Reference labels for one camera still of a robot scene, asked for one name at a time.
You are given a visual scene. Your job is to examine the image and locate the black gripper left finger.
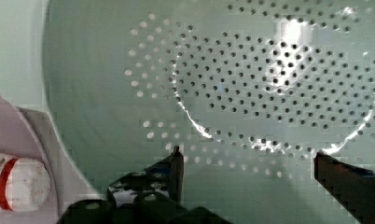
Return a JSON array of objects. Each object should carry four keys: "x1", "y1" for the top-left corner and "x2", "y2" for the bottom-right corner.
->
[{"x1": 107, "y1": 146, "x2": 184, "y2": 205}]

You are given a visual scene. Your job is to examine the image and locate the red ketchup bottle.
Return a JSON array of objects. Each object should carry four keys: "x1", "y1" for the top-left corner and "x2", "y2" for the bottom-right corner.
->
[{"x1": 0, "y1": 153, "x2": 51, "y2": 212}]

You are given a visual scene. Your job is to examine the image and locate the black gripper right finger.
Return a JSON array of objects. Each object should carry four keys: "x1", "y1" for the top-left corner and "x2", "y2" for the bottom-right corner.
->
[{"x1": 313, "y1": 152, "x2": 375, "y2": 224}]

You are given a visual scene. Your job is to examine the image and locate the mint green oval strainer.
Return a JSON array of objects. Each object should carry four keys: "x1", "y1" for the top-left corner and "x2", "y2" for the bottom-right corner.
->
[{"x1": 0, "y1": 0, "x2": 375, "y2": 224}]

